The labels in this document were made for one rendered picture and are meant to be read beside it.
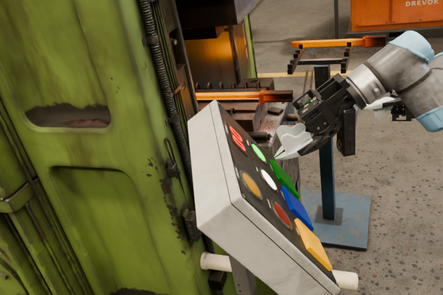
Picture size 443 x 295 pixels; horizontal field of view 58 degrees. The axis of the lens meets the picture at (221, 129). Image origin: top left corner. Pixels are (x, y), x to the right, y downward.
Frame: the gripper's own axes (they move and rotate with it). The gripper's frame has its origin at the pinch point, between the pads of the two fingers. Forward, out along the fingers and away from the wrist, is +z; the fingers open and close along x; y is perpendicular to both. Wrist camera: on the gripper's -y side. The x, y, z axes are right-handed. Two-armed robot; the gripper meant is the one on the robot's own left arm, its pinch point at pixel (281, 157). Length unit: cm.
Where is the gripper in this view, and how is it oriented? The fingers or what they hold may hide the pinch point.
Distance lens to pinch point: 87.1
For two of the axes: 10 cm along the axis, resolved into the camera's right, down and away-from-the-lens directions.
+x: 1.2, 4.7, -8.8
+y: -6.3, -6.4, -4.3
